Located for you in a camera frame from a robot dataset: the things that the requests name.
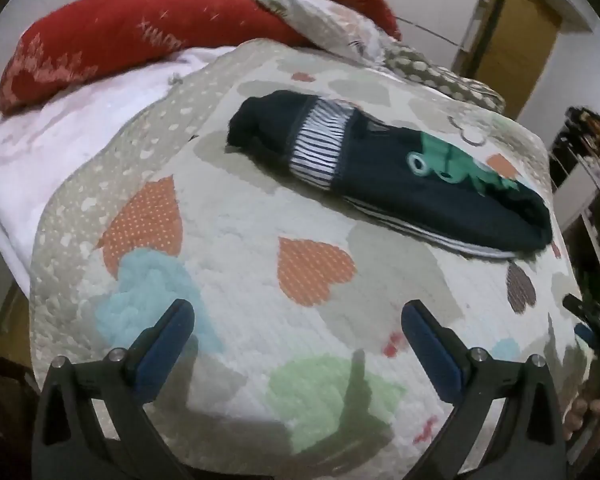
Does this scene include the thin wall cable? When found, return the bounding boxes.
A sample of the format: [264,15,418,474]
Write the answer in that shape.
[394,16,473,53]

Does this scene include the beige patterned pillow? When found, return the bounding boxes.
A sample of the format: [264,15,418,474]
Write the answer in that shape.
[254,0,396,66]

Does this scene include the white shelf unit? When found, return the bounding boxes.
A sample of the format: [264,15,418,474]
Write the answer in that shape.
[549,105,600,301]

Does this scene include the checkered green white pillow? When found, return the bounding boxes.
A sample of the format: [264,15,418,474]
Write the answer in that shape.
[383,42,507,113]

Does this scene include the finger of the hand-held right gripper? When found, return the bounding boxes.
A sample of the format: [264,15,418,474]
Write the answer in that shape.
[562,294,600,362]

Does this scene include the red pillow with white print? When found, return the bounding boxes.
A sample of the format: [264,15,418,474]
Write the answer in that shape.
[0,0,306,114]

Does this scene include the pale pink fleece blanket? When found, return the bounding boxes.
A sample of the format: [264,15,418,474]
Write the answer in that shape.
[0,46,238,297]

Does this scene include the person's right hand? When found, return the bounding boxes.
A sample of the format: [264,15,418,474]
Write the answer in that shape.
[564,398,600,444]

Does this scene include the navy pants with striped cuffs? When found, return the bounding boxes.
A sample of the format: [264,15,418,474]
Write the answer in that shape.
[225,90,554,260]

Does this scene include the heart print quilt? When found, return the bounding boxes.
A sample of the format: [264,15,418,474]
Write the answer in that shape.
[29,40,593,480]

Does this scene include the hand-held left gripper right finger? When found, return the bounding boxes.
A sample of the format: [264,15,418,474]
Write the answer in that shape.
[401,299,570,480]

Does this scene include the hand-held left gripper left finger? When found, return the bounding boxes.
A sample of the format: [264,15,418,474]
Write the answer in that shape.
[32,299,196,480]

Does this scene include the brown wooden door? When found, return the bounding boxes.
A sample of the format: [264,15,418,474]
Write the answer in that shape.
[472,0,565,116]

